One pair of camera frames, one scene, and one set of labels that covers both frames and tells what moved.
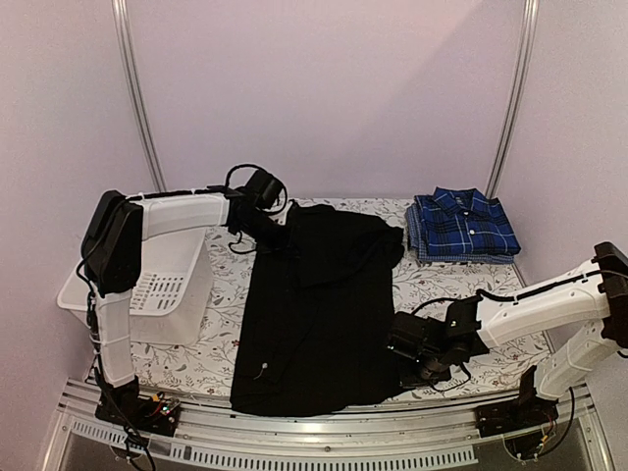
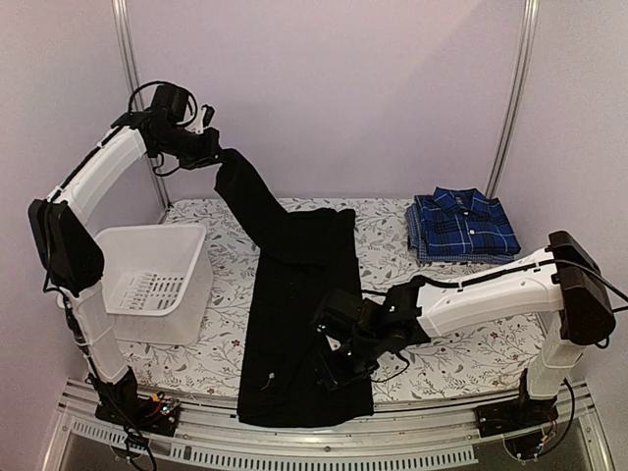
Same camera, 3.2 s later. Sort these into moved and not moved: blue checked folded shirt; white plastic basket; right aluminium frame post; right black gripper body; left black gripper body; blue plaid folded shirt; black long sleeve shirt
Moved: black long sleeve shirt; right black gripper body; left black gripper body
Not moved: blue checked folded shirt; blue plaid folded shirt; right aluminium frame post; white plastic basket
